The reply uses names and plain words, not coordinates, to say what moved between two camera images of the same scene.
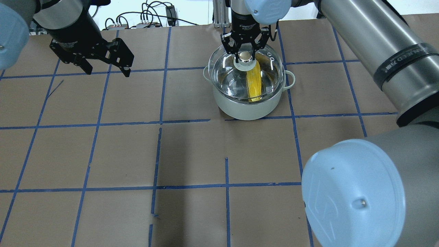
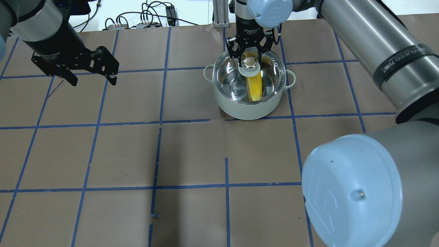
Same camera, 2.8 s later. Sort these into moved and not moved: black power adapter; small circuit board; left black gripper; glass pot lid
Moved: left black gripper
Not moved: black power adapter; small circuit board; glass pot lid
